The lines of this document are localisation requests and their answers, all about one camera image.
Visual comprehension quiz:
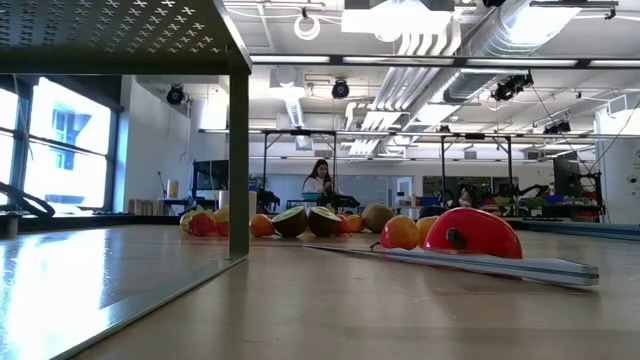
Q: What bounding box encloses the bright ceiling light panel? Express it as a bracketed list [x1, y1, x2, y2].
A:
[341, 7, 454, 44]

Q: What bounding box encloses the green perforated metal stand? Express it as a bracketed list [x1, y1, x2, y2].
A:
[0, 0, 253, 360]

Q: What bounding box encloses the black metal gantry frame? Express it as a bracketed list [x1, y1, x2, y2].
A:
[439, 131, 515, 204]
[261, 128, 339, 207]

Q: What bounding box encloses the black aluminium table frame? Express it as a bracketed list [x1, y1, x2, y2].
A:
[0, 213, 640, 242]

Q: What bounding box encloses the white cable coil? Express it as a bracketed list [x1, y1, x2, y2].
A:
[293, 13, 321, 42]

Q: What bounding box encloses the black round ceiling spotlight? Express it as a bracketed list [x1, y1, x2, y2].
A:
[330, 78, 351, 100]
[165, 83, 186, 106]

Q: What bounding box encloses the knife with patterned handle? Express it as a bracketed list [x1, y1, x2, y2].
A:
[304, 243, 600, 289]

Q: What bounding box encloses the red half apple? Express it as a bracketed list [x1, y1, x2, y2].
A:
[423, 207, 524, 260]

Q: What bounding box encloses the black monitor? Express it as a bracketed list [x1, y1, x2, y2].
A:
[192, 159, 231, 192]

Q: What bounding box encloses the whole brown kiwi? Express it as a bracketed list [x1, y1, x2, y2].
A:
[361, 203, 396, 234]

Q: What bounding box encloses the black background machine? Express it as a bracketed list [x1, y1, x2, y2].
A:
[552, 157, 607, 222]

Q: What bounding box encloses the large window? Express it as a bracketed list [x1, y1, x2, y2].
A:
[0, 74, 123, 215]

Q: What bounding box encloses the silver ventilation duct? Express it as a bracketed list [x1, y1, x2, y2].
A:
[442, 0, 584, 104]

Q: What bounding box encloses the person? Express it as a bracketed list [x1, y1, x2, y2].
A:
[453, 183, 480, 209]
[301, 158, 337, 196]

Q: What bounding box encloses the white cabinet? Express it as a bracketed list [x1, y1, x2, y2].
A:
[594, 107, 640, 226]

